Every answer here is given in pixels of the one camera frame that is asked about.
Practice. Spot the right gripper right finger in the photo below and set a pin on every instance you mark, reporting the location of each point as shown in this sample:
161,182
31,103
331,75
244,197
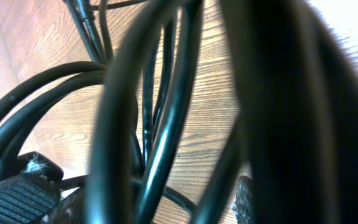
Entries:
242,206

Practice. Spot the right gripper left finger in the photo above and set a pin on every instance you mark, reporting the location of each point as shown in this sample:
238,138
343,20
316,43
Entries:
37,193

